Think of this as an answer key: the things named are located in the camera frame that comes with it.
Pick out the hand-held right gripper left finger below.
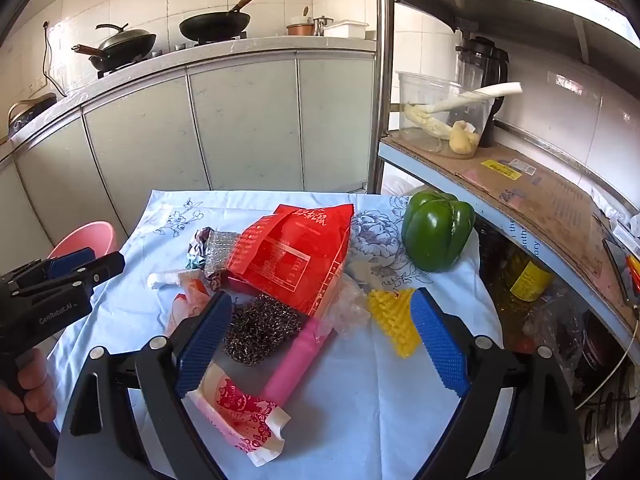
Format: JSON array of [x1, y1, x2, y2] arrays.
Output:
[[55, 290, 236, 480]]

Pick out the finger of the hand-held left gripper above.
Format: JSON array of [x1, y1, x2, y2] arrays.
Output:
[[42, 246, 97, 281], [70, 251, 126, 293]]

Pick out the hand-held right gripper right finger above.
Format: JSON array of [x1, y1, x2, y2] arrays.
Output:
[[407, 287, 586, 480]]

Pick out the pink plastic bucket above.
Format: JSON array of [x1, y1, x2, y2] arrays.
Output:
[[47, 221, 118, 261]]

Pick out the yellow plastic mesh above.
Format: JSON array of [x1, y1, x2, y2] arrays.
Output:
[[367, 287, 423, 358]]

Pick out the steel wool scrubber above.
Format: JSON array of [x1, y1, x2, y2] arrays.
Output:
[[222, 295, 303, 366]]

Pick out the pink and red carton box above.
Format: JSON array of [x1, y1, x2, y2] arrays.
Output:
[[260, 317, 336, 406]]

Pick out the red snack bag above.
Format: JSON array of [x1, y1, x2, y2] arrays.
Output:
[[225, 204, 355, 317]]

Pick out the person's left hand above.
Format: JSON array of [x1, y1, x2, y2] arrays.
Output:
[[0, 347, 57, 423]]

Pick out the orange and white plastic wrapper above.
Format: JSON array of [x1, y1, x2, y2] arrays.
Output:
[[159, 269, 213, 338]]

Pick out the light blue floral tablecloth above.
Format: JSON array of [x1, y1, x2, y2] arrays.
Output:
[[50, 189, 506, 480]]

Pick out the clear plastic wrapper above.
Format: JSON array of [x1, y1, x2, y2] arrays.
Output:
[[320, 275, 373, 341]]

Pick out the oil bottle with yellow label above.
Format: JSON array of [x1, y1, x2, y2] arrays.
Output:
[[500, 250, 553, 311]]

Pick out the clear plastic bag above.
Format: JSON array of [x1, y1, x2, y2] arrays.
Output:
[[524, 300, 591, 376]]

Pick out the green bell pepper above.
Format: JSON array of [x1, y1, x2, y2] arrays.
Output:
[[401, 189, 476, 273]]

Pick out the brown cardboard sheet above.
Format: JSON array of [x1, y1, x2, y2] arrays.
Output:
[[387, 135, 638, 318]]

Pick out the grey kitchen cabinet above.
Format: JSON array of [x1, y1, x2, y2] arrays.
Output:
[[0, 35, 377, 266]]

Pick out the ginger root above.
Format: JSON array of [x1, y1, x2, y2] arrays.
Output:
[[449, 121, 483, 155]]

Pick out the black wok with lid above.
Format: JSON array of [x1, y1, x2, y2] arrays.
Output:
[[72, 24, 157, 72]]

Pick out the pale vegetable piece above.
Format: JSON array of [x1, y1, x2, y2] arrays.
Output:
[[405, 104, 453, 139]]

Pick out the clear plastic container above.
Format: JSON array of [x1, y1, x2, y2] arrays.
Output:
[[397, 71, 496, 160]]

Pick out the white leek stalk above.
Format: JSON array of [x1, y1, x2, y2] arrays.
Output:
[[425, 82, 523, 113]]

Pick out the gas stove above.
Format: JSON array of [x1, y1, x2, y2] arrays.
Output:
[[97, 30, 248, 79]]

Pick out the black blender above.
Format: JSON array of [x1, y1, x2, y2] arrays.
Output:
[[455, 35, 511, 148]]

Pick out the copper pot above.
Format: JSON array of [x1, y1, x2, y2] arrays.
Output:
[[286, 6, 316, 37]]

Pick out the white rectangular container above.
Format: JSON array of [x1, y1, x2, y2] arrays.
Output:
[[325, 20, 369, 39]]

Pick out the black pot with beige handle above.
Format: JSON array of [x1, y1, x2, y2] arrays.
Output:
[[7, 92, 57, 141]]

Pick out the black wall cable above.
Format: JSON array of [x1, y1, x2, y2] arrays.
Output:
[[42, 21, 67, 97]]

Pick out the black wok with wooden handle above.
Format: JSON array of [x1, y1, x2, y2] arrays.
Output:
[[179, 0, 272, 42]]

